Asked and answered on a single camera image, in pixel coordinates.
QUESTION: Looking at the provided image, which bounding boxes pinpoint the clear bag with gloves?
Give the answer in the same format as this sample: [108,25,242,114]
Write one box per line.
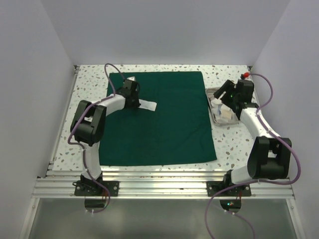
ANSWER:
[216,104,232,121]

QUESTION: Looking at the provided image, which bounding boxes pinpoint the white printed paper packet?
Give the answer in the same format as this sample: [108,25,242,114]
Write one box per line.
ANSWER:
[139,100,157,112]

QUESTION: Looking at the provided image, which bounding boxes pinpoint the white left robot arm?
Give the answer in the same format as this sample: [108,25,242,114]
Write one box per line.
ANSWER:
[68,77,141,196]

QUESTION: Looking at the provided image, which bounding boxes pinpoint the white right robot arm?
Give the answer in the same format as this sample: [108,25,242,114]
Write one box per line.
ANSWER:
[214,80,292,196]

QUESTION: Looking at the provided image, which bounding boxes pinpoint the green surgical cloth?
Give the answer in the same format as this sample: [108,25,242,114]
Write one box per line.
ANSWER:
[99,71,217,166]

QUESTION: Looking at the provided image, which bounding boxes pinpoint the white gauze pad lower middle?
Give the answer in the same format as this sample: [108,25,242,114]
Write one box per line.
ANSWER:
[210,99,223,108]

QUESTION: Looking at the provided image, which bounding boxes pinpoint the stainless steel tray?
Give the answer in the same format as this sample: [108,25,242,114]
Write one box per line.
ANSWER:
[205,88,239,126]

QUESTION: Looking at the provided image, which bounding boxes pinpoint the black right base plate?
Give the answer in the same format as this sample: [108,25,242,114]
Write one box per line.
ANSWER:
[206,181,252,197]

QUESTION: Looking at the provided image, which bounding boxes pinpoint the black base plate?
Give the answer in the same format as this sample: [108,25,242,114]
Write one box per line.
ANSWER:
[72,181,120,197]
[206,181,252,197]

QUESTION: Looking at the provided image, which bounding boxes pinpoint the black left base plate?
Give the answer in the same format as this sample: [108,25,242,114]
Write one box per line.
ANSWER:
[72,181,120,197]

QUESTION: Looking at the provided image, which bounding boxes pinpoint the aluminium rail frame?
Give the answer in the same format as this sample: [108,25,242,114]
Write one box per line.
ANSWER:
[20,65,299,239]

